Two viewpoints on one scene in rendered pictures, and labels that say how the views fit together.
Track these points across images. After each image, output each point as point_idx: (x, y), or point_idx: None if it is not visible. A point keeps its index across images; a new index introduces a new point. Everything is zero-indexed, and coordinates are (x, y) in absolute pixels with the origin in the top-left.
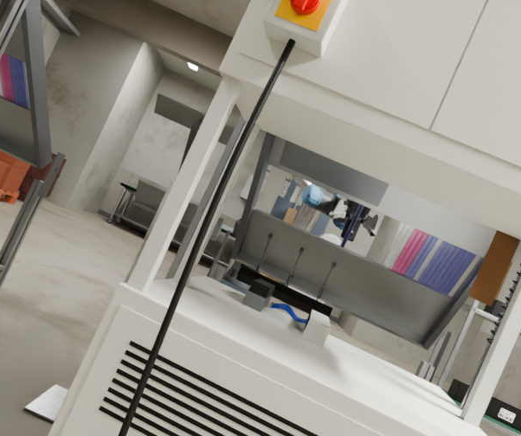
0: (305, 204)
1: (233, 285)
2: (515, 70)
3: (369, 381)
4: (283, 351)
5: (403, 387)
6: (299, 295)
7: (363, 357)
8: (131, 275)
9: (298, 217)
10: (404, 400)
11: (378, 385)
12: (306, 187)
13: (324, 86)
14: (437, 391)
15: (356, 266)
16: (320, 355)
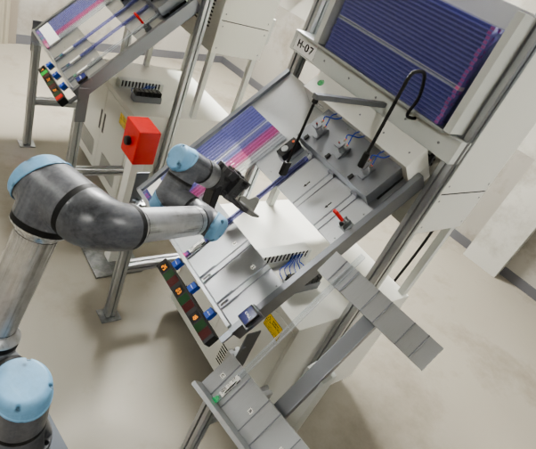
0: (48, 256)
1: (57, 430)
2: None
3: (310, 232)
4: (352, 254)
5: (277, 222)
6: (183, 284)
7: (257, 236)
8: (408, 291)
9: (37, 281)
10: (304, 222)
11: (307, 229)
12: (219, 227)
13: None
14: (228, 208)
15: None
16: (320, 247)
